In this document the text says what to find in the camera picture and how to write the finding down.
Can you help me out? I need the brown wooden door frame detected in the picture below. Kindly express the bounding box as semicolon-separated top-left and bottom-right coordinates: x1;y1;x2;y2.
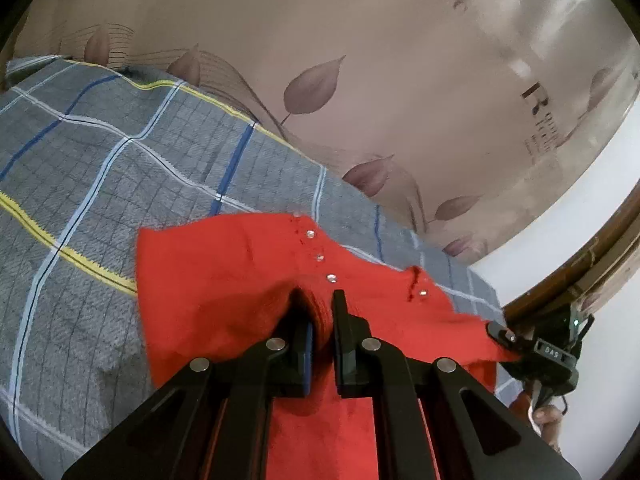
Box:
504;184;639;325

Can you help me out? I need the grey plaid bed sheet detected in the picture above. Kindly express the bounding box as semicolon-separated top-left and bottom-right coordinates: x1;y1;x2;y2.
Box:
1;56;503;479

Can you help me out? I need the person's right hand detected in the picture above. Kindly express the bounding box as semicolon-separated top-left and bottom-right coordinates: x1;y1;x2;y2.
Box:
529;404;563;453

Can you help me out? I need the red knitted baby sweater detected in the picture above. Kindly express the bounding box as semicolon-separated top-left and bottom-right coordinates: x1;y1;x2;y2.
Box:
136;214;511;479

